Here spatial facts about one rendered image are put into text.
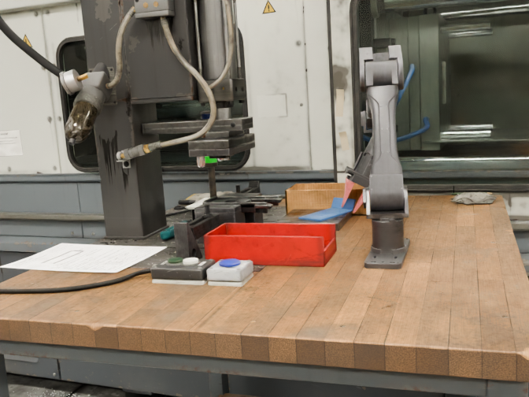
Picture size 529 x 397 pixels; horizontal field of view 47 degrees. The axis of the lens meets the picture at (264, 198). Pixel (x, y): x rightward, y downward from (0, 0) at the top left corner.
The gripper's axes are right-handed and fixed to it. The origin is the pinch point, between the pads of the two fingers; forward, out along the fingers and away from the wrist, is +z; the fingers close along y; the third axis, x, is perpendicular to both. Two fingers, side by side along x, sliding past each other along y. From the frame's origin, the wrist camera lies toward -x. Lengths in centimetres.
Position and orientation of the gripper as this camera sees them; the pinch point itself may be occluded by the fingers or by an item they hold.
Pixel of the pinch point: (349, 206)
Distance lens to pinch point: 161.0
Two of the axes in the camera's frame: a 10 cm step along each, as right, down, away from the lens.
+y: -9.0, -4.3, 0.3
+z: -4.2, 8.9, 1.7
